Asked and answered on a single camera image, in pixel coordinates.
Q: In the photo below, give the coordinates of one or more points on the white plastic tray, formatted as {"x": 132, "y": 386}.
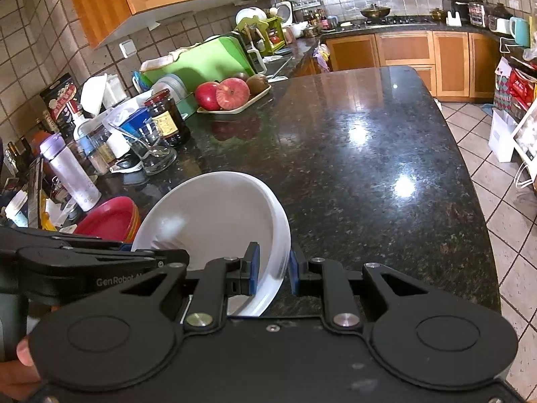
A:
{"x": 126, "y": 167}

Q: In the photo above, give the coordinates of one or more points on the green cutting board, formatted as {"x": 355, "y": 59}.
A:
{"x": 201, "y": 63}

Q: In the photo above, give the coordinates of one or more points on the dark sauce jar red lid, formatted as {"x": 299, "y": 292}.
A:
{"x": 165, "y": 117}

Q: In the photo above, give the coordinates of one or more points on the green dish rack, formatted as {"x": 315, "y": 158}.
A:
{"x": 272, "y": 33}

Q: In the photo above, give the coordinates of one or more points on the cluster of condiment bottles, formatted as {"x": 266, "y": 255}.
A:
{"x": 314, "y": 19}

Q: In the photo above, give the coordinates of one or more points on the person's left hand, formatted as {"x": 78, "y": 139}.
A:
{"x": 16, "y": 380}

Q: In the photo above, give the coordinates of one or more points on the white cardboard box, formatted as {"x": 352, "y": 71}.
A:
{"x": 502, "y": 136}

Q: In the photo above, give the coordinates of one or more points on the clear lidded plastic jar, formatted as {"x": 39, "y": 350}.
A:
{"x": 94, "y": 142}

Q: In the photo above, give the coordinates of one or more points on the dark printed snack bag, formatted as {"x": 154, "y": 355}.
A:
{"x": 61, "y": 100}

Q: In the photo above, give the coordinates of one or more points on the black coffee maker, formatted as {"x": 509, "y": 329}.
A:
{"x": 455, "y": 6}

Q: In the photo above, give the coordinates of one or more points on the patterned gift bag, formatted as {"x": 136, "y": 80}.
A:
{"x": 502, "y": 84}

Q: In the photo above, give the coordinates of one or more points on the white wall socket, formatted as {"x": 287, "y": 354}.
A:
{"x": 127, "y": 48}

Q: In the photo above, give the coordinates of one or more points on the beige fruit tray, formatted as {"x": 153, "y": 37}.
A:
{"x": 251, "y": 100}

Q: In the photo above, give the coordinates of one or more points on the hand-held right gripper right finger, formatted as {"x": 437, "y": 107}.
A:
{"x": 295, "y": 273}

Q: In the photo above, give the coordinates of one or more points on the gas stove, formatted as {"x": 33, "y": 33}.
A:
{"x": 390, "y": 21}

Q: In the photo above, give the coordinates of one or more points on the blue tissue pack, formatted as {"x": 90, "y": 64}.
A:
{"x": 136, "y": 119}

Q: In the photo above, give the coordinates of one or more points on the purple water bottle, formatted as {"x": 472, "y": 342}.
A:
{"x": 71, "y": 172}

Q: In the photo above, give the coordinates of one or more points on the wooden base cabinets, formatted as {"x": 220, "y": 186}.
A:
{"x": 402, "y": 50}

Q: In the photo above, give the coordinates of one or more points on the red snack packets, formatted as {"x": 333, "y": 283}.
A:
{"x": 522, "y": 90}

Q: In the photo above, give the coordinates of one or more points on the white folded napkin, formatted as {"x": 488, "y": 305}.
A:
{"x": 118, "y": 143}

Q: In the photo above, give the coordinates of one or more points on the white green bowl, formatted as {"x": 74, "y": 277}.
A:
{"x": 250, "y": 16}

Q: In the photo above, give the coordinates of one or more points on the white window box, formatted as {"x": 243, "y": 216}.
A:
{"x": 526, "y": 142}

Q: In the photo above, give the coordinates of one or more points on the white cloth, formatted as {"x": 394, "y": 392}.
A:
{"x": 168, "y": 59}

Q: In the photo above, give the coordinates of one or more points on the dark wok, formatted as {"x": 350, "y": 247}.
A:
{"x": 375, "y": 12}

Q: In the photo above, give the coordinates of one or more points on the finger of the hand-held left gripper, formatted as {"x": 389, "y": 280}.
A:
{"x": 105, "y": 258}
{"x": 42, "y": 241}

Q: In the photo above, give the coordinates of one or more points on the white bottle red cap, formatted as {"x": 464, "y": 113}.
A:
{"x": 79, "y": 119}

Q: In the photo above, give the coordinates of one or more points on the red plastic plate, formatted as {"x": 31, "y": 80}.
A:
{"x": 109, "y": 218}

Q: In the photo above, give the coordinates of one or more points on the brown kiwi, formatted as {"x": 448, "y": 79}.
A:
{"x": 241, "y": 76}
{"x": 256, "y": 84}

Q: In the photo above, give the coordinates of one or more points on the white plates in rack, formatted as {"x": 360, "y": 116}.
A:
{"x": 172, "y": 86}

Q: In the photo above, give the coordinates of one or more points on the dark printed card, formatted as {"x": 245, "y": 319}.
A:
{"x": 35, "y": 193}

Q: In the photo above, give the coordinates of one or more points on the orange plastic plate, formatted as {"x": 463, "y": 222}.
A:
{"x": 135, "y": 222}

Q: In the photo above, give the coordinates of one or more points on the clear glass cup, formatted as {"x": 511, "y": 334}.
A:
{"x": 159, "y": 163}

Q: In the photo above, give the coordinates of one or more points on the small brown glass pot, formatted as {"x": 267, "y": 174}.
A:
{"x": 437, "y": 14}

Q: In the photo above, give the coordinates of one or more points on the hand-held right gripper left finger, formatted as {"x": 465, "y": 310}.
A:
{"x": 252, "y": 268}

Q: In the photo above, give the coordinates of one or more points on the white tissue paper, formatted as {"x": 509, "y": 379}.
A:
{"x": 126, "y": 107}

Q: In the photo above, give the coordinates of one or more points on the teal mug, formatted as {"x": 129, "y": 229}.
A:
{"x": 520, "y": 31}

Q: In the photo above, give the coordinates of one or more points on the white knife holder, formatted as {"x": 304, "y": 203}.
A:
{"x": 453, "y": 17}

